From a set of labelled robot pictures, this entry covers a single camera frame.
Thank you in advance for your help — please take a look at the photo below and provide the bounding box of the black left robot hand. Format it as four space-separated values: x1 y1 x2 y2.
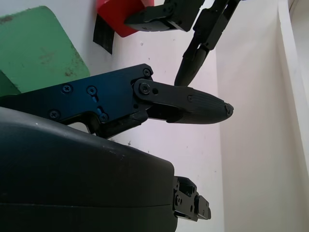
124 0 242 87

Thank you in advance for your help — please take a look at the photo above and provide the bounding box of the green wooden block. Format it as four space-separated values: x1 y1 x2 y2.
0 5 91 98

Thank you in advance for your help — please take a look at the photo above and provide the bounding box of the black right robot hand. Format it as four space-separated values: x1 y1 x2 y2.
0 63 235 232

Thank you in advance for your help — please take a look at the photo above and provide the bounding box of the red wooden block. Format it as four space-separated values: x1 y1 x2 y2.
96 0 155 38

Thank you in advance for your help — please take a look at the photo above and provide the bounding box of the black tape strip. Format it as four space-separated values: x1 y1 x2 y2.
93 14 115 55

